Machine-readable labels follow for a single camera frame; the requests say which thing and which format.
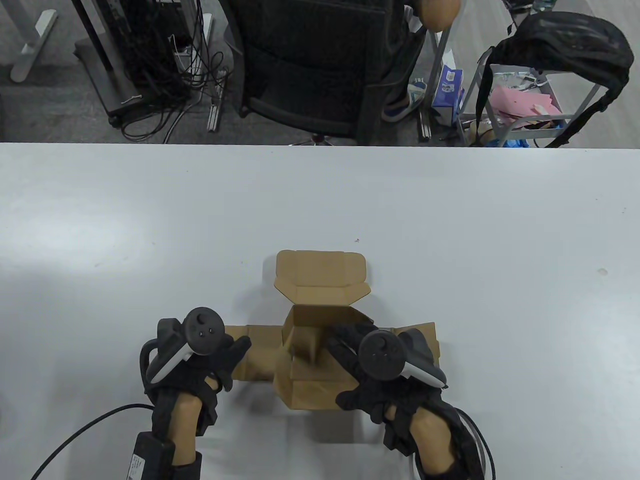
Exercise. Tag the dark grey equipment stand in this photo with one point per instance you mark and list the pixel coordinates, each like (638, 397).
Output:
(105, 75)

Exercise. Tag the pink paper sheets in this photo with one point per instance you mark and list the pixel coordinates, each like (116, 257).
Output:
(515, 102)

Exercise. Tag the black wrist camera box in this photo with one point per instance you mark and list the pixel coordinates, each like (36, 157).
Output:
(150, 457)

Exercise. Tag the black mesh office chair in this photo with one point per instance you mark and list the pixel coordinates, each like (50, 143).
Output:
(310, 60)

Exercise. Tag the blue and white carton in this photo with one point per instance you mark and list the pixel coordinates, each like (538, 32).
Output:
(446, 92)

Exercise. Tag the person's left forearm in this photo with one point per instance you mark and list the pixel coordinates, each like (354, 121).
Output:
(185, 425)

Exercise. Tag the blue plastic bag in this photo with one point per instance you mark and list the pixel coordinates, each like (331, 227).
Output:
(512, 144)

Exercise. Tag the small brown cardboard mailer box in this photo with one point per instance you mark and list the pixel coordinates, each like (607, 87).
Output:
(320, 272)

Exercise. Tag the grey metal cart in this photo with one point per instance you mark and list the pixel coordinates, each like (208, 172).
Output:
(510, 131)

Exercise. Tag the person's right hand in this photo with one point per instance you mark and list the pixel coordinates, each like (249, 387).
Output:
(380, 400)

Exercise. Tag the person's right forearm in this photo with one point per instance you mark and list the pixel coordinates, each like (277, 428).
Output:
(430, 440)

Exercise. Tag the white table leg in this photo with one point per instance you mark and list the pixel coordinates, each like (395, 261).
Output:
(32, 45)

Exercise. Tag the person's left hand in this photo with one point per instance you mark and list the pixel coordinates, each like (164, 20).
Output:
(220, 365)

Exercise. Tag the black backpack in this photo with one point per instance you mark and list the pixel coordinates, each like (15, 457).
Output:
(565, 40)

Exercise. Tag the silver metal pole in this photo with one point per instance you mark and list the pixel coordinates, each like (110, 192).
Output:
(435, 70)

